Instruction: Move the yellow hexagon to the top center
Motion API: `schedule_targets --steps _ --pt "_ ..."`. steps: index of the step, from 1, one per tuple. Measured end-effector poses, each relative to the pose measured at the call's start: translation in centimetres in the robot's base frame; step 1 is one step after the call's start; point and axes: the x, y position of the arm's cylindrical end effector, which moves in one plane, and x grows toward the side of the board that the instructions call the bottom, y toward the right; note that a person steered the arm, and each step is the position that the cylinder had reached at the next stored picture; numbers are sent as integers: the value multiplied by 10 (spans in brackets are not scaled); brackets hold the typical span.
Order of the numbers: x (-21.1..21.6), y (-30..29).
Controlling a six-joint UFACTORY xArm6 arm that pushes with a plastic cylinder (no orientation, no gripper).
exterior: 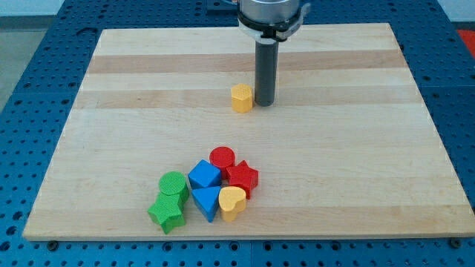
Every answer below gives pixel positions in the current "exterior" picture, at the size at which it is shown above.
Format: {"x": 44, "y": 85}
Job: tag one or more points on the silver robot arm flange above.
{"x": 270, "y": 21}

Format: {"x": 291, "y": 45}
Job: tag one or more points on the red star block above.
{"x": 243, "y": 176}

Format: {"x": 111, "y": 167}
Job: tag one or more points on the red cylinder block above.
{"x": 222, "y": 158}

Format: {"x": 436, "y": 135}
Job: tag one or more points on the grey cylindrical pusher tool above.
{"x": 266, "y": 62}

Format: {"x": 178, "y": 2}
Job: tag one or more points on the light wooden board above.
{"x": 348, "y": 150}

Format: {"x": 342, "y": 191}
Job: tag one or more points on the blue triangle block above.
{"x": 206, "y": 200}

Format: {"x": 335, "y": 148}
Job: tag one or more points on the yellow heart block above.
{"x": 232, "y": 201}

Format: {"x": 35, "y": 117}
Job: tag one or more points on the green cylinder block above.
{"x": 174, "y": 183}

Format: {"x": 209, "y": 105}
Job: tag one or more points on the yellow hexagon block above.
{"x": 241, "y": 95}

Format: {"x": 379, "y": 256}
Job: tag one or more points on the blue cube block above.
{"x": 204, "y": 175}

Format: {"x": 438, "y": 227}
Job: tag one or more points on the green star block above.
{"x": 167, "y": 212}

